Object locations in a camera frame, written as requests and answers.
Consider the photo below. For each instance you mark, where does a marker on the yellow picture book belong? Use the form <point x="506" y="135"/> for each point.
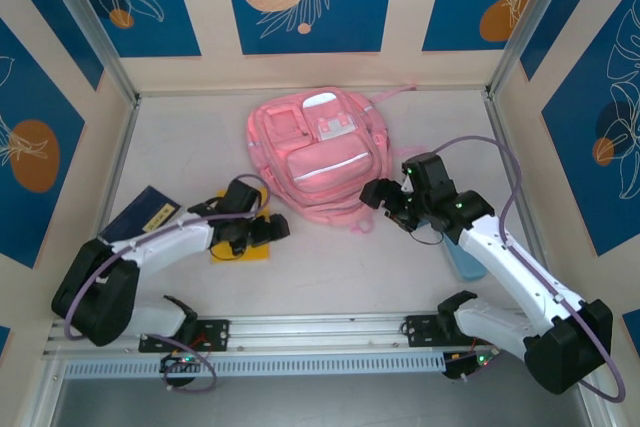
<point x="255" y="253"/>

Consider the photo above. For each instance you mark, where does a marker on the pink backpack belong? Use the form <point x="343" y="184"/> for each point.
<point x="320" y="167"/>

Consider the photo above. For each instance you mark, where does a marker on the dark blue book yellow label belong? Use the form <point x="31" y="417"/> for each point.
<point x="140" y="207"/>

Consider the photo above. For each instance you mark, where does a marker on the light blue pencil case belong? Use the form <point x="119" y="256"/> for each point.
<point x="470" y="269"/>

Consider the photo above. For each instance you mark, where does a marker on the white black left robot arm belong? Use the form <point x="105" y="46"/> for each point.
<point x="165" y="239"/>

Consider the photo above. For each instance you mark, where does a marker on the aluminium side rail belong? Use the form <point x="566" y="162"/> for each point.
<point x="122" y="147"/>
<point x="494" y="109"/>

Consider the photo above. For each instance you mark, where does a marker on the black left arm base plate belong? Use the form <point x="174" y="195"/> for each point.
<point x="220" y="332"/>

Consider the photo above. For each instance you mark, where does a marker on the aluminium mounting rail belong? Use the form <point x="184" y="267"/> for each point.
<point x="320" y="332"/>

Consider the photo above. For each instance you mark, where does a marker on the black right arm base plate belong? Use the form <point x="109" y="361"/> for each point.
<point x="422" y="331"/>

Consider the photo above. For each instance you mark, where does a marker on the aluminium frame post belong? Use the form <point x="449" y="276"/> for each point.
<point x="95" y="32"/>
<point x="532" y="27"/>

